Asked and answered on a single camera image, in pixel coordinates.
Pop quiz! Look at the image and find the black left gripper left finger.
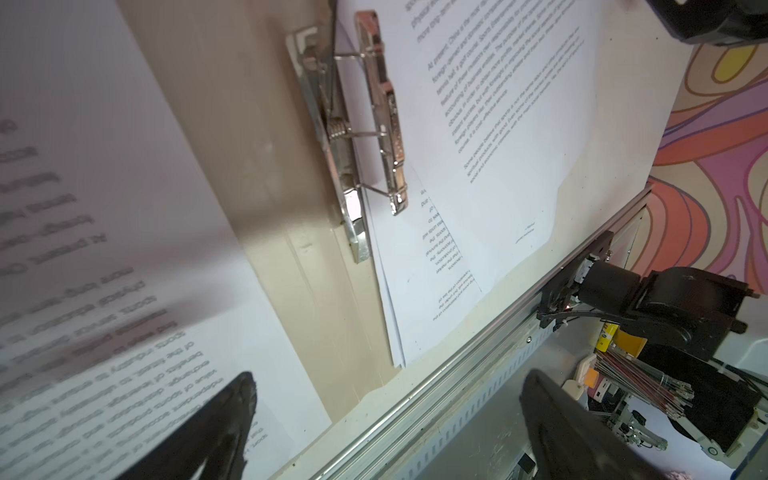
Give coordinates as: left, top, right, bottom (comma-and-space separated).
120, 371, 258, 480

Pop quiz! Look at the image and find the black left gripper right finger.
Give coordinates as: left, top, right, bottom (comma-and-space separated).
520, 369, 665, 480

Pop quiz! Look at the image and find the printed paper sheet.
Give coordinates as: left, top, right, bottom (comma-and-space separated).
337, 1, 604, 290
1, 1, 330, 479
337, 17, 482, 367

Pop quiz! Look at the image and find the metal folder fastener clip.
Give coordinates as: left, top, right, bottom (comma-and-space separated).
285, 1, 408, 263

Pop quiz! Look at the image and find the printed paper sheet back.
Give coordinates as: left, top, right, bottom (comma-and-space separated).
337, 1, 604, 290

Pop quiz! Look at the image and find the printed paper sheet front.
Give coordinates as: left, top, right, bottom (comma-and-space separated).
337, 17, 482, 367

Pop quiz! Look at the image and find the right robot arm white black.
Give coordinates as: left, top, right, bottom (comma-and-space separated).
580, 1, 767, 370

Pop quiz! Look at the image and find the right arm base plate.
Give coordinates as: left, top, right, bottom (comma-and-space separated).
536, 230, 614, 329

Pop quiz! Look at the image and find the aluminium front rail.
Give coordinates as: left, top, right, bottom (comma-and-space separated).
311, 188, 655, 480

